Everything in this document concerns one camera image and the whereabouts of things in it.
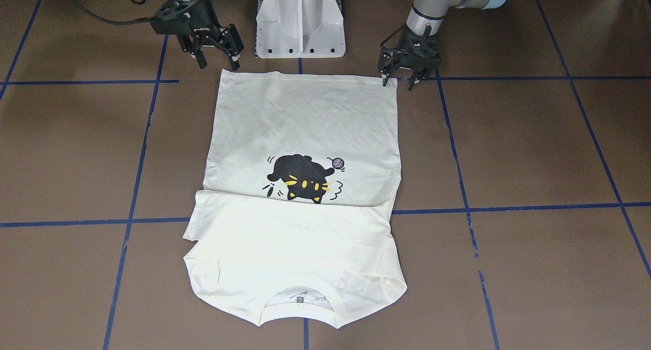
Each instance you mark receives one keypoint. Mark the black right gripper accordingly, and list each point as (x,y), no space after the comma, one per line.
(204,15)

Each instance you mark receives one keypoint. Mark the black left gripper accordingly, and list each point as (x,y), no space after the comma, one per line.
(433,61)

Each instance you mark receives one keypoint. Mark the cream long-sleeve cat shirt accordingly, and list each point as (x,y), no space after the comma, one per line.
(293,218)

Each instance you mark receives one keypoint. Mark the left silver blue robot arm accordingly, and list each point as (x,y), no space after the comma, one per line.
(432,12)

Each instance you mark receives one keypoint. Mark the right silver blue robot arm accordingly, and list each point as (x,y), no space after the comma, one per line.
(195,24)

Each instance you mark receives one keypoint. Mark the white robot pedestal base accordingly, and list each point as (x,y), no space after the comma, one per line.
(307,29)

